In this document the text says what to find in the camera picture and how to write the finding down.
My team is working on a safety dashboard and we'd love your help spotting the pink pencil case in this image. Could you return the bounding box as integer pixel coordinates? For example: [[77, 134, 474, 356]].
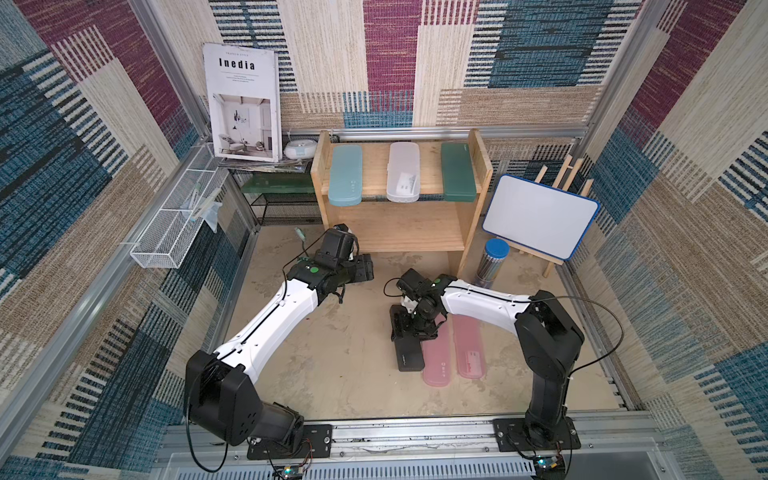
[[452, 315, 486, 380], [421, 322, 451, 388]]

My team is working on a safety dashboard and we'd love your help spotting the black pencil case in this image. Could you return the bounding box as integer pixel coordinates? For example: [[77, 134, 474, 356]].
[[393, 336, 425, 372]]

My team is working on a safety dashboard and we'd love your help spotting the light teal pencil case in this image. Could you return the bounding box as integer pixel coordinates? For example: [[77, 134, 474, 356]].
[[328, 144, 363, 207]]

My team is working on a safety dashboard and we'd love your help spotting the translucent white pencil case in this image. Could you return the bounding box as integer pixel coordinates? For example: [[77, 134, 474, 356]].
[[386, 142, 421, 203]]

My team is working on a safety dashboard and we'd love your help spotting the dark green pencil case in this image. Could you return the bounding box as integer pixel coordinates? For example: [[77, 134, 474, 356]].
[[441, 143, 477, 202]]

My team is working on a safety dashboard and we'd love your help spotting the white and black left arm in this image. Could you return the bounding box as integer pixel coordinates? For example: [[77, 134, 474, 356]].
[[184, 224, 374, 452]]

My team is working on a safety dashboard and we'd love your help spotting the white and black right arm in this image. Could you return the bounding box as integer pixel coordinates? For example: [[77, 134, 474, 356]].
[[390, 269, 584, 450]]

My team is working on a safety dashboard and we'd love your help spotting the wooden two-tier shelf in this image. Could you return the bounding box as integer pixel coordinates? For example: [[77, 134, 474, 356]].
[[310, 129, 493, 276]]

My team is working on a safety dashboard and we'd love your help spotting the blue-lid pencil canister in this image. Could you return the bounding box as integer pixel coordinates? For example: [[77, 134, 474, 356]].
[[473, 238, 510, 288]]

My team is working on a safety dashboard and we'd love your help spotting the teal giraffe desk lamp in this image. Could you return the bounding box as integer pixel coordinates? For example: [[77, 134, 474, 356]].
[[294, 227, 308, 256]]

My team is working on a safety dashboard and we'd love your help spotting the green tray on rack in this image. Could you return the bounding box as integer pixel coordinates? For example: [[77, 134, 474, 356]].
[[241, 173, 314, 195]]

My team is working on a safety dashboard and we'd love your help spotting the small whiteboard on easel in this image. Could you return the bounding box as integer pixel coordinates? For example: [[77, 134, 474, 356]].
[[482, 155, 601, 277]]

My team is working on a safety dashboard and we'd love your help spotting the Inedia magazine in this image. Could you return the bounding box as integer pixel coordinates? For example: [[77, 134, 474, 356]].
[[203, 43, 283, 163]]

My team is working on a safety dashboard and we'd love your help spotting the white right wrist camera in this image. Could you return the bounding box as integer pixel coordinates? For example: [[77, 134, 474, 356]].
[[396, 279, 419, 314]]

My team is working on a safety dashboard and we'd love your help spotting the black wire mesh rack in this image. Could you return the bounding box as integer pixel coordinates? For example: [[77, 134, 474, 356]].
[[228, 162, 322, 227]]

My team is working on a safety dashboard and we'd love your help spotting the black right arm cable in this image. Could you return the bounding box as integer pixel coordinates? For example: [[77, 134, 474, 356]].
[[557, 293, 626, 379]]

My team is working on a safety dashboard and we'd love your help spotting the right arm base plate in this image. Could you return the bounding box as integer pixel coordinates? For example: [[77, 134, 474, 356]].
[[492, 416, 582, 453]]

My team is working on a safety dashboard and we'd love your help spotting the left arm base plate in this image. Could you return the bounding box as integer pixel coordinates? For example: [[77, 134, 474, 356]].
[[246, 423, 333, 461]]

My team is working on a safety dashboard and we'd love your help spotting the white wire basket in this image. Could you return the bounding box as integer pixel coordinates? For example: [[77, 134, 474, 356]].
[[130, 169, 227, 269]]

